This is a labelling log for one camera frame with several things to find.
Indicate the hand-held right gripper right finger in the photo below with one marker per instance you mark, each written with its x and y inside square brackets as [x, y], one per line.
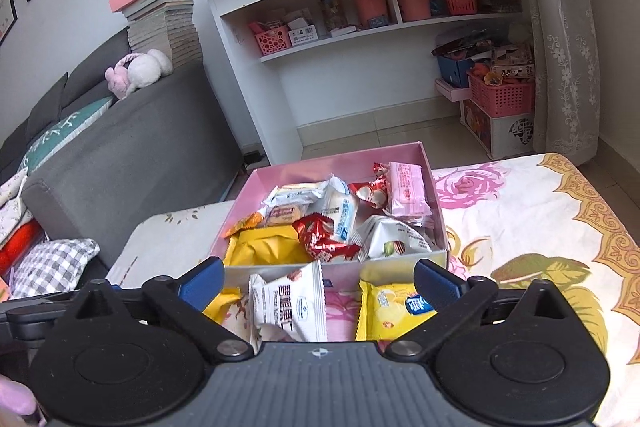
[437, 284]

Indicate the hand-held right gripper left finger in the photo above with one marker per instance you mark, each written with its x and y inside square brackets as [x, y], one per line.
[202, 283]

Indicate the white nut snack packet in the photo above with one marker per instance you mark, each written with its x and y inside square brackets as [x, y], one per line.
[295, 307]

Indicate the pink cardboard box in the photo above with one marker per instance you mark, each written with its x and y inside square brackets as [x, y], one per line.
[330, 162]

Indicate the person's left forearm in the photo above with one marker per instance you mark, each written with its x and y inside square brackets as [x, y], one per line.
[15, 402]

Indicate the small yellow snack packet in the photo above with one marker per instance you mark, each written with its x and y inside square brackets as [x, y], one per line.
[222, 304]

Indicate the yellow blue label snack packet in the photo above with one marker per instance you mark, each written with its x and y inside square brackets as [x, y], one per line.
[390, 312]

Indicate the grey checkered pillow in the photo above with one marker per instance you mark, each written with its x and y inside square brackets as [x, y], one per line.
[55, 264]

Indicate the silver packet with green print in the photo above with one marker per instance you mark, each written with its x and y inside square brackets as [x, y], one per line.
[395, 239]

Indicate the large yellow snack bag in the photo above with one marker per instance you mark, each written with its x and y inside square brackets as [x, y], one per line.
[265, 249]

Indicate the orange snack packet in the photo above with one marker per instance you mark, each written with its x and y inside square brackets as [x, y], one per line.
[245, 224]

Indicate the pink wafer packet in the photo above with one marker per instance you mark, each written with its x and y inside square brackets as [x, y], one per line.
[409, 189]

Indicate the clear brown cookie packet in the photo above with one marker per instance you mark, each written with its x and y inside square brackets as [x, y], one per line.
[285, 215]

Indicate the white floral cushion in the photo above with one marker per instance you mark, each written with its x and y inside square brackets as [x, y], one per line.
[12, 207]

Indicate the white blue snack packet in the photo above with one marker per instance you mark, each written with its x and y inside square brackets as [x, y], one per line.
[342, 209]

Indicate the red crinkled snack packet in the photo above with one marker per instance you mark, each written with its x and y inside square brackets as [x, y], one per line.
[322, 239]

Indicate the white flat snack packet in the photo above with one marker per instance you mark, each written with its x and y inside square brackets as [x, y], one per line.
[295, 194]

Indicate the grey sofa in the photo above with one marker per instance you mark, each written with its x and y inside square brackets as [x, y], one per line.
[135, 147]

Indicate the white printed storage box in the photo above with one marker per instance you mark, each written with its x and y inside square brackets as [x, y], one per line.
[505, 134]

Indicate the teal patterned pillow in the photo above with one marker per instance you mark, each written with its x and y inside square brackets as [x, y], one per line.
[65, 129]

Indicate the white desk shelf unit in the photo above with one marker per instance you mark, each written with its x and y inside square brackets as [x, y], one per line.
[270, 107]

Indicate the pink tray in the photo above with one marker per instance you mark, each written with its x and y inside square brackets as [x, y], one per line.
[450, 92]

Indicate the large pink basket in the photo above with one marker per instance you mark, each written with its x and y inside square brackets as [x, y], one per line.
[502, 99]

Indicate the orange toy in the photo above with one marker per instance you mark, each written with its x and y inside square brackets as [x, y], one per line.
[487, 76]

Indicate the blue storage bin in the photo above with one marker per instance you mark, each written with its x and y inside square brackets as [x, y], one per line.
[452, 69]

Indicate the white pink plush toy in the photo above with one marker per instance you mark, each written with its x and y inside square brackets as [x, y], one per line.
[142, 72]

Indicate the printed cardboard game box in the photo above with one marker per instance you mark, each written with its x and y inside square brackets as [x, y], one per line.
[512, 59]

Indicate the dark printed bag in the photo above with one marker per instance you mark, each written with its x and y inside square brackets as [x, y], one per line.
[460, 46]

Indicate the small pink lattice basket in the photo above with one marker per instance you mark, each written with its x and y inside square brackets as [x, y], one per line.
[273, 41]

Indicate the tall stack of books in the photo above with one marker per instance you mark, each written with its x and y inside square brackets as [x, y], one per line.
[165, 32]

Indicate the small white labelled box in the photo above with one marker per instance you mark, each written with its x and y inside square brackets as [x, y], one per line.
[303, 33]

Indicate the small red basket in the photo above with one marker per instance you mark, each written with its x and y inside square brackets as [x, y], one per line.
[461, 3]

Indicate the pink pen holder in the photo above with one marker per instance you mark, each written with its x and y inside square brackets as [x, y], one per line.
[371, 9]

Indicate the white lace curtain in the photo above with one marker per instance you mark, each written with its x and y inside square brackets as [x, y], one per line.
[565, 32]

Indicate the clear patterned jar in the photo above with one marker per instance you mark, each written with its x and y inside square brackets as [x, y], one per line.
[332, 14]

